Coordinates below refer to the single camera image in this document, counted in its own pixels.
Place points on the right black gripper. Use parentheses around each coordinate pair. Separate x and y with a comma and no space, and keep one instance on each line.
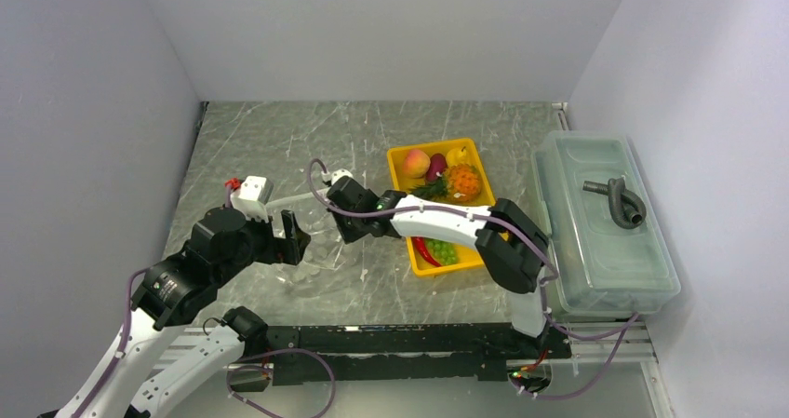
(347,235)

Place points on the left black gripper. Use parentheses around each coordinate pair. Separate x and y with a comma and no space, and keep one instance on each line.
(288,249)

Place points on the clear dotted zip top bag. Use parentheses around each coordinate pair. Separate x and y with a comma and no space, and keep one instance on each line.
(326,255)

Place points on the orange toy pineapple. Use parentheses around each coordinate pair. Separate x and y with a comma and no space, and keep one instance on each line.
(461,183)

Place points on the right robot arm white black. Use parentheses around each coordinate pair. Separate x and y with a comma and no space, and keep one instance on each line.
(511,246)

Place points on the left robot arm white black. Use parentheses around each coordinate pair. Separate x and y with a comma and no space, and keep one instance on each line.
(170,296)

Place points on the toy peach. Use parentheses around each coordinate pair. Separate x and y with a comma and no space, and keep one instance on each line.
(416,164)

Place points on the red toy chili pepper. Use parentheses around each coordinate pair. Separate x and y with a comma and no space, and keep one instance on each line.
(420,246)

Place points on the purple toy eggplant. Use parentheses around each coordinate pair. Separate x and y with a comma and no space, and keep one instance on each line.
(437,166)

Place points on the green toy grapes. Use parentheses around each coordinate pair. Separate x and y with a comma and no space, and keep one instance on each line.
(443,253)

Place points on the yellow toy pear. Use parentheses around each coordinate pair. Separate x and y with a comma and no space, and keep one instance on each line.
(458,156)

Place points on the yellow plastic tray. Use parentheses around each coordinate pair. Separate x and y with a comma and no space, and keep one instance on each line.
(449,222)

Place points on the clear plastic storage box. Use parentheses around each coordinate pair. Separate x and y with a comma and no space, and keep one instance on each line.
(608,248)

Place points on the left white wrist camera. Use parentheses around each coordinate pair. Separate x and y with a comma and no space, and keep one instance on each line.
(250,196)

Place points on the black base frame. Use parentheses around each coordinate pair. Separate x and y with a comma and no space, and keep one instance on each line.
(487,352)

